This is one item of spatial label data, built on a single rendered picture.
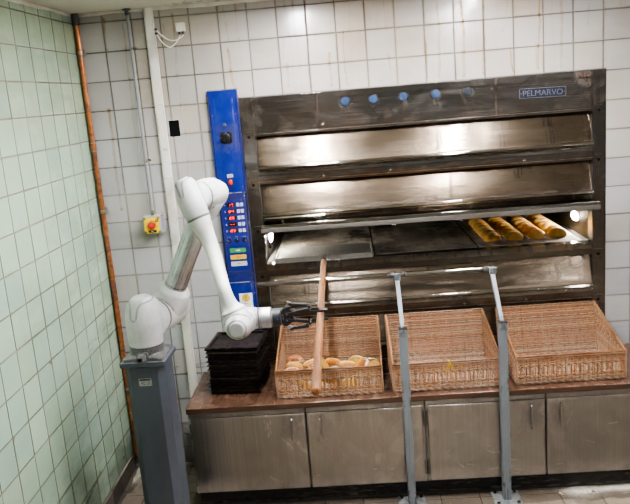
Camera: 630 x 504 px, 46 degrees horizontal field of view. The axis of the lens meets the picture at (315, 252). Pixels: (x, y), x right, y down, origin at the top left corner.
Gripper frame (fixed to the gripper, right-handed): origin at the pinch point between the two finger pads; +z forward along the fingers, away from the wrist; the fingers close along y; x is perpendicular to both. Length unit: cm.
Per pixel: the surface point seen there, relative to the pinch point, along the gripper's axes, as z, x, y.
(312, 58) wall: 1, -101, -110
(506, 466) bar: 86, -40, 98
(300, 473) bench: -19, -46, 99
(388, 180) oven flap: 38, -103, -42
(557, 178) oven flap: 129, -101, -37
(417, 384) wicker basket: 44, -51, 56
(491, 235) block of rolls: 95, -117, -5
